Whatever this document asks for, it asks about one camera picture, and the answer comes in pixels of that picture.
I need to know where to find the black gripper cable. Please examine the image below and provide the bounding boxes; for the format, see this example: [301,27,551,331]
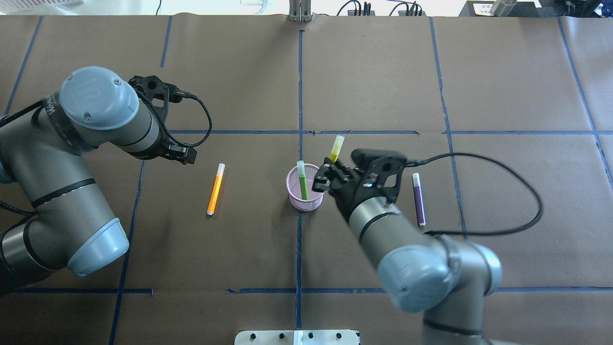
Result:
[405,152,543,237]
[0,91,213,216]

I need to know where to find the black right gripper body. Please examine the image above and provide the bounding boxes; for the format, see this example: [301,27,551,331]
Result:
[329,165,383,222]

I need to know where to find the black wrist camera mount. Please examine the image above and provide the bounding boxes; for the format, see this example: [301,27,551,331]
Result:
[351,149,408,205]
[128,76,190,118]

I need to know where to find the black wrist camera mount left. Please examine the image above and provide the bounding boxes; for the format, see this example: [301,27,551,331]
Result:
[128,76,190,118]

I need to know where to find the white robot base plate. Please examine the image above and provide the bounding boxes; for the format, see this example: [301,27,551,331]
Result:
[234,329,361,345]

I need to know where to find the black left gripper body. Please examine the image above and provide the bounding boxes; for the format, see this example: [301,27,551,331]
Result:
[129,108,197,165]

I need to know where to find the purple highlighter pen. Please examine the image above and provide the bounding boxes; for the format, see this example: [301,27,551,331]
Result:
[412,172,427,228]

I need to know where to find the yellow highlighter pen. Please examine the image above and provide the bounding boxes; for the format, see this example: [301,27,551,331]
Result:
[329,135,345,164]

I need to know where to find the black cable plugs left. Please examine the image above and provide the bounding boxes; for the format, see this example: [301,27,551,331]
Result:
[336,0,376,17]

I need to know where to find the grey aluminium frame post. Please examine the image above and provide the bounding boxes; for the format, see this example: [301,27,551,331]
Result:
[287,0,313,23]

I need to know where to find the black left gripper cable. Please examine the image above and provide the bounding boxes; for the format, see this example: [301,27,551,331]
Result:
[0,91,213,216]

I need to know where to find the orange highlighter pen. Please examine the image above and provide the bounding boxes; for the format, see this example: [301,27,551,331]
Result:
[206,163,226,218]

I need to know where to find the silver cylinder on black box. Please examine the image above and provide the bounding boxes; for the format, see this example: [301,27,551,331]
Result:
[489,0,518,17]

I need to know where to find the green highlighter pen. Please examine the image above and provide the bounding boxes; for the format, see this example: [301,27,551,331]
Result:
[297,160,309,200]

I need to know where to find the pink mesh pen holder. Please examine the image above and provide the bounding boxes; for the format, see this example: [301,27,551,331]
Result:
[285,163,323,212]

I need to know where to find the black cable plugs right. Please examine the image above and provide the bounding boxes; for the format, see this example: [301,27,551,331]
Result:
[388,0,426,17]

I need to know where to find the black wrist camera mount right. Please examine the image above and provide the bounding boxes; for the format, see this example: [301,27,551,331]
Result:
[351,149,408,205]

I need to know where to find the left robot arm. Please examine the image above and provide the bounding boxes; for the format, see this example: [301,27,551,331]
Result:
[1,66,200,296]

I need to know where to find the black cable plugs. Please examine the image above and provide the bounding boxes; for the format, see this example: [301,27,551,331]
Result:
[336,0,376,17]
[388,0,426,17]

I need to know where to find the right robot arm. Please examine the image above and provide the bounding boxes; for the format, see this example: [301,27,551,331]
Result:
[313,154,504,345]

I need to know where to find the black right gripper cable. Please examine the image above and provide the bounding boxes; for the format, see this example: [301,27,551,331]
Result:
[405,152,543,237]

